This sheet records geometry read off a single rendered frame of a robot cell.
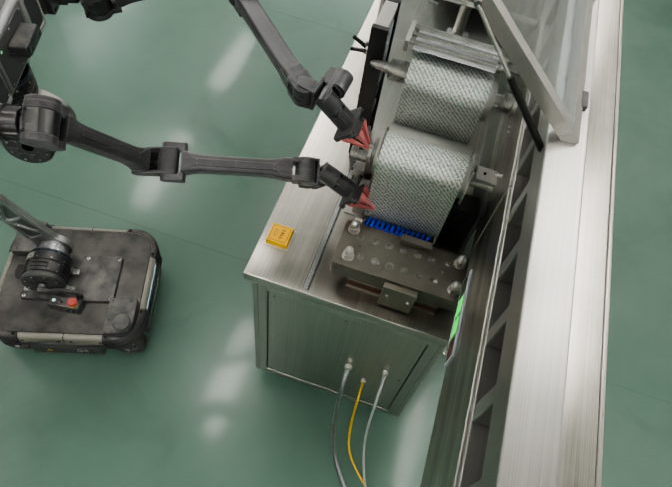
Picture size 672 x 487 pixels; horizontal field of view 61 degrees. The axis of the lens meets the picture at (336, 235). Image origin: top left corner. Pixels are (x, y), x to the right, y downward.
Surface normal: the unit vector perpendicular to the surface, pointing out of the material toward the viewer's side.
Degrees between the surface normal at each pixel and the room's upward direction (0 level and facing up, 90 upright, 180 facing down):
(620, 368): 0
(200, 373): 0
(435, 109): 92
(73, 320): 0
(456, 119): 92
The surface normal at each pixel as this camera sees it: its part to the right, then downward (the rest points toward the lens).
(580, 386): 0.11, -0.54
